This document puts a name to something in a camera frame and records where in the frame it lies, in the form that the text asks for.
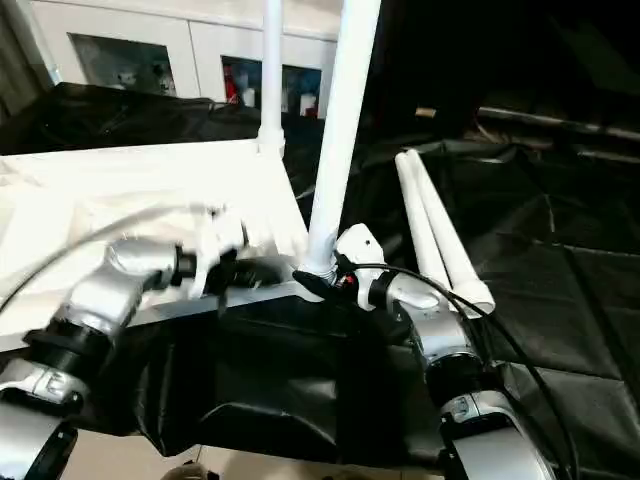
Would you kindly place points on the white plastic table top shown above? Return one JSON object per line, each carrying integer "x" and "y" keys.
{"x": 125, "y": 190}

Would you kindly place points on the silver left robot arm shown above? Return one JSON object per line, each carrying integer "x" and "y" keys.
{"x": 115, "y": 280}

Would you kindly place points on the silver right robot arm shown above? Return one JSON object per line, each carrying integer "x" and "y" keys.
{"x": 440, "y": 320}

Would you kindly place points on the black work mat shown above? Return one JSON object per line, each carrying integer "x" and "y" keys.
{"x": 300, "y": 360}

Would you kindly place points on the white jar red label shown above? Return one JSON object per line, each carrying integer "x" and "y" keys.
{"x": 307, "y": 105}

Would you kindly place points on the small white bottle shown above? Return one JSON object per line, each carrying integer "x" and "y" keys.
{"x": 248, "y": 96}

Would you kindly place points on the red package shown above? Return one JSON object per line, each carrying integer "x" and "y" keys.
{"x": 230, "y": 86}

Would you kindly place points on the small yellow label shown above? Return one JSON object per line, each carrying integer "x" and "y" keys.
{"x": 426, "y": 112}

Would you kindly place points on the dark robot left foot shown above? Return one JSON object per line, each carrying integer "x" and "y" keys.
{"x": 190, "y": 471}

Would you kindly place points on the white glass-door cabinet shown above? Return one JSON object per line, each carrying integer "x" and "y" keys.
{"x": 200, "y": 30}

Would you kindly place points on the large black box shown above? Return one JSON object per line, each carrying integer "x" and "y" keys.
{"x": 435, "y": 55}

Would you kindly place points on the white pole teal bands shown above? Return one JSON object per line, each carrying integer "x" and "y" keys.
{"x": 52, "y": 70}

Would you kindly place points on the silver metal bar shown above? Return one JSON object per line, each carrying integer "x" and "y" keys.
{"x": 565, "y": 125}

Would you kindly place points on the grey curtain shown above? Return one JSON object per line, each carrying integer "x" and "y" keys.
{"x": 17, "y": 50}

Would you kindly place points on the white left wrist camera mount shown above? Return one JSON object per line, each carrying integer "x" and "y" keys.
{"x": 215, "y": 240}

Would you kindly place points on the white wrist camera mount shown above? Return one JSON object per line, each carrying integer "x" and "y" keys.
{"x": 215, "y": 240}
{"x": 362, "y": 245}

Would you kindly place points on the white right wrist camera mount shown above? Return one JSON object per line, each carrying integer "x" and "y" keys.
{"x": 362, "y": 245}

